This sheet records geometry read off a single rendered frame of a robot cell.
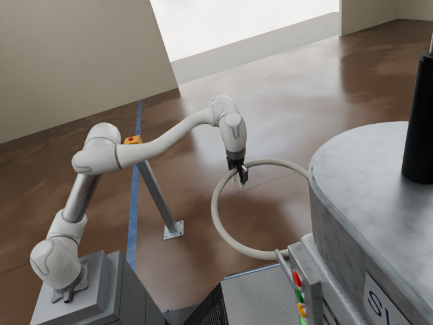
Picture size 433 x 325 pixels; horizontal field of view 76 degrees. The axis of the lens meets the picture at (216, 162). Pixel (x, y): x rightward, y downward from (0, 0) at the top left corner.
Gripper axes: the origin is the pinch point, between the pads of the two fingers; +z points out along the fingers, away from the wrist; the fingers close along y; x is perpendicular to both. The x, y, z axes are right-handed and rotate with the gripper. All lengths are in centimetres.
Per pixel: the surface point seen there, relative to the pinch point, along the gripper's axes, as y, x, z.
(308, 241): 57, -32, -69
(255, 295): 42, -30, 11
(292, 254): 56, -34, -66
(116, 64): -549, 111, 195
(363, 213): 62, -33, -87
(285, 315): 55, -27, 7
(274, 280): 43.0, -19.8, 11.3
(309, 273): 60, -35, -67
